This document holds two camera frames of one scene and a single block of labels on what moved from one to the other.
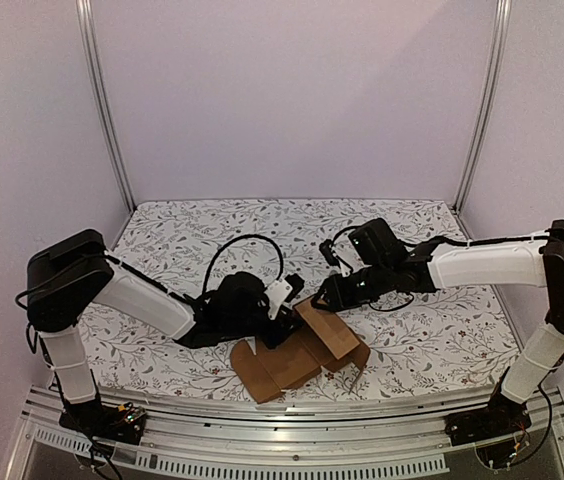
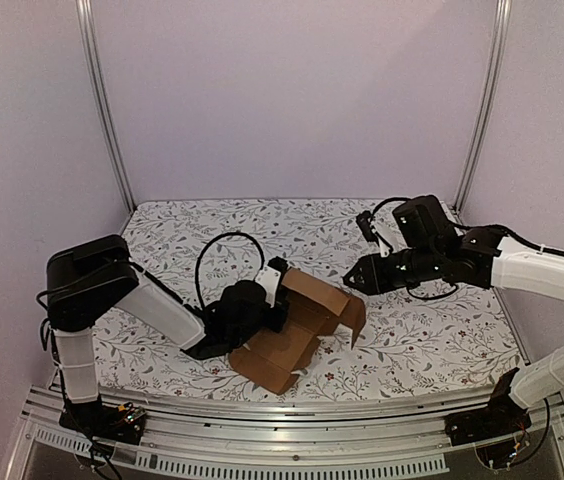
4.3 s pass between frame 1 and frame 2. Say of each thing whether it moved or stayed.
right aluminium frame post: stayed
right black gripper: moved
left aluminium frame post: stayed
